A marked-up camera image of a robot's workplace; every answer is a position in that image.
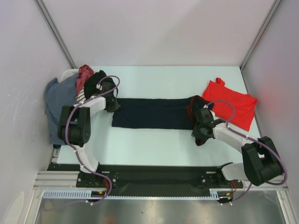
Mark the navy tank top red trim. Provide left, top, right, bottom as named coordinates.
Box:
left=111, top=95, right=215, bottom=147

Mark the grey-blue tank top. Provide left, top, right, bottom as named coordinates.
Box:
left=44, top=73, right=78, bottom=145

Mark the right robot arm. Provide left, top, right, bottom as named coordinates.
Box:
left=192, top=107, right=287, bottom=187

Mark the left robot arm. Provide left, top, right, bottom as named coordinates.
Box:
left=57, top=80, right=120, bottom=187

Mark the striped white black tank top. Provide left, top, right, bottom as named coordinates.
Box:
left=75, top=87, right=86, bottom=103

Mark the maroon tank top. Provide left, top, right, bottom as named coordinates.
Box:
left=76, top=64, right=94, bottom=94

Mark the white plastic laundry bin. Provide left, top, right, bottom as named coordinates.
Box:
left=59, top=69, right=78, bottom=82

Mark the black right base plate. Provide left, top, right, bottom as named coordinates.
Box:
left=199, top=172, right=243, bottom=189

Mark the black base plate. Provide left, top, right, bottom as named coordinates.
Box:
left=199, top=172, right=243, bottom=189
left=76, top=171, right=120, bottom=188

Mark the left aluminium corner post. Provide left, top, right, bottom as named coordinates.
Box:
left=34, top=0, right=76, bottom=69

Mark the aluminium corner post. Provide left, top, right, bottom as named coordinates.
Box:
left=34, top=0, right=76, bottom=69
left=240, top=0, right=283, bottom=70

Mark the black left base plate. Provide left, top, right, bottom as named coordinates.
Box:
left=76, top=171, right=120, bottom=188

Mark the grey slotted cable duct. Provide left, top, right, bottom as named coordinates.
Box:
left=43, top=189, right=233, bottom=201

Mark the aluminium frame rail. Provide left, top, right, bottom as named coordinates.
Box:
left=33, top=171, right=289, bottom=191

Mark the right aluminium corner post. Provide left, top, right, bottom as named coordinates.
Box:
left=240, top=0, right=283, bottom=70

